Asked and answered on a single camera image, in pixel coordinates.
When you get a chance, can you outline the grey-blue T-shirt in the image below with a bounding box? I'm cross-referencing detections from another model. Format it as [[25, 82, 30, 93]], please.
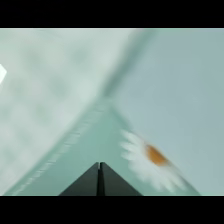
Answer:
[[103, 28, 224, 197]]

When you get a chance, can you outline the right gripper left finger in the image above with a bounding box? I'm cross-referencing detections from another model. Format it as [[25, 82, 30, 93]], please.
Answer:
[[59, 162, 100, 197]]

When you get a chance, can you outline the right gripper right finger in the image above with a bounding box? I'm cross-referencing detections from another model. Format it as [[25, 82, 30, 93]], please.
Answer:
[[99, 162, 143, 197]]

